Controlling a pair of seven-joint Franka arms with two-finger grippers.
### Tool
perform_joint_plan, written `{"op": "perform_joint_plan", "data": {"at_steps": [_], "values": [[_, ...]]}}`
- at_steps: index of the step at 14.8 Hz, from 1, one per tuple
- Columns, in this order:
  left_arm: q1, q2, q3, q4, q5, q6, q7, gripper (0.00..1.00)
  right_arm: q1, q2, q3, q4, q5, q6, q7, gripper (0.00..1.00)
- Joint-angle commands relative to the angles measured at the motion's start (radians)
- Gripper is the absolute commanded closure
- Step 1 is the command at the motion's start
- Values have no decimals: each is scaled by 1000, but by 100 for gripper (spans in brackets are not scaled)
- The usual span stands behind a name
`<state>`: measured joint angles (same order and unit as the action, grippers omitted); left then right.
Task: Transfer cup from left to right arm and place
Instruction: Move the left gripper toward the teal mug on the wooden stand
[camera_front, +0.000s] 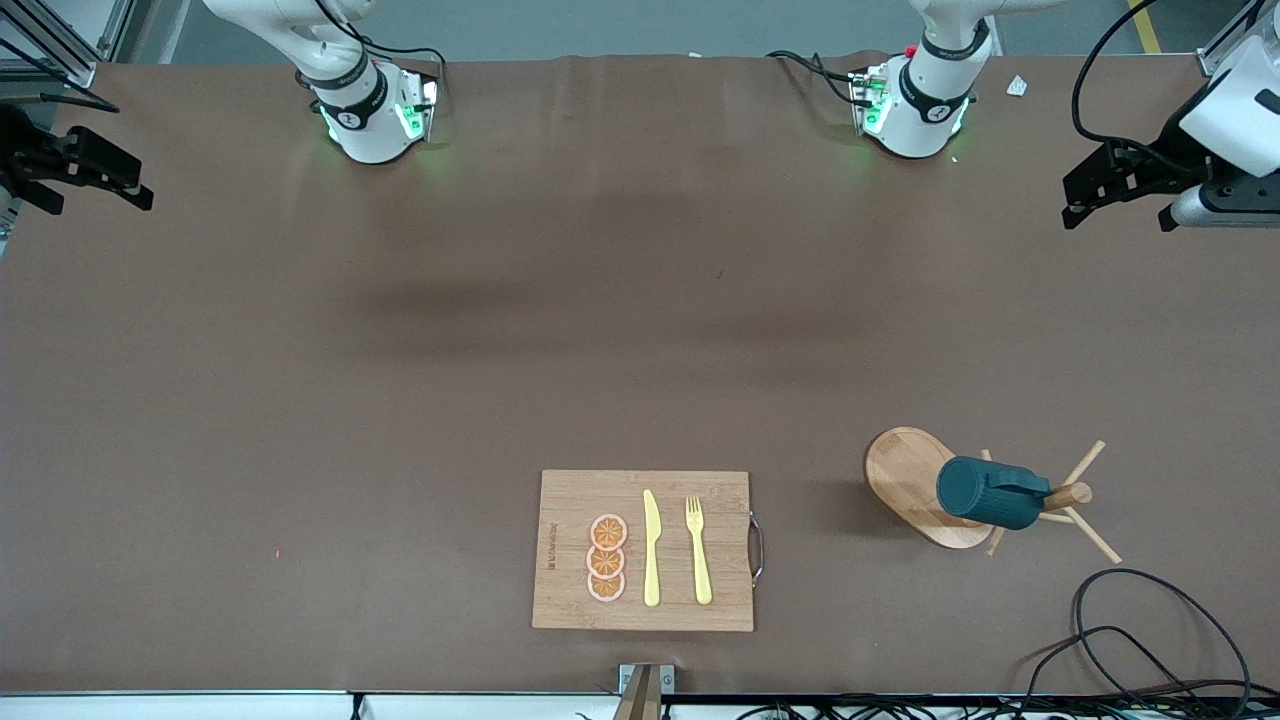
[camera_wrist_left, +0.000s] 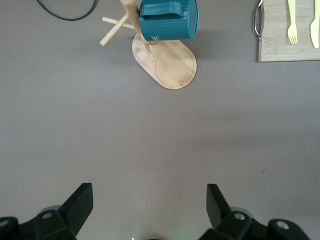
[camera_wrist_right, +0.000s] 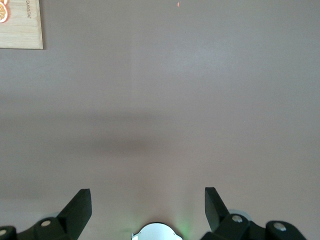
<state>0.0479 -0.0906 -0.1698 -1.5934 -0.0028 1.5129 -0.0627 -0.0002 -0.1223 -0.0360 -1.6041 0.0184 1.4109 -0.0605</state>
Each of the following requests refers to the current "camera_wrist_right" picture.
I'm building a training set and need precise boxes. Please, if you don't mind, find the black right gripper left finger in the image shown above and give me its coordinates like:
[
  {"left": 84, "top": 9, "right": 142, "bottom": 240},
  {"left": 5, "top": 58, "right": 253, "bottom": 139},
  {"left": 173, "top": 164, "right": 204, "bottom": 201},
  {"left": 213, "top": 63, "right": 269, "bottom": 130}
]
[{"left": 0, "top": 188, "right": 93, "bottom": 240}]

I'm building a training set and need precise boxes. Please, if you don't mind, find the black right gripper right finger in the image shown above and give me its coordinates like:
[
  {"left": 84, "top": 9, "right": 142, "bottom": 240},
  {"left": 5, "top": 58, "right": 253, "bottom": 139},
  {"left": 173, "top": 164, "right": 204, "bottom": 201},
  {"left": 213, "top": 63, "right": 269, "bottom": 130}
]
[{"left": 201, "top": 186, "right": 307, "bottom": 240}]

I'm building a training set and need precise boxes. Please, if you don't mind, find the wooden cutting board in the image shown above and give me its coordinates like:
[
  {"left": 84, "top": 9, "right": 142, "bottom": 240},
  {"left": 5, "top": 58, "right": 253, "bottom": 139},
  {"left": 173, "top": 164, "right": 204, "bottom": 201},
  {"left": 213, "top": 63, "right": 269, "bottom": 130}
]
[{"left": 0, "top": 0, "right": 44, "bottom": 50}]

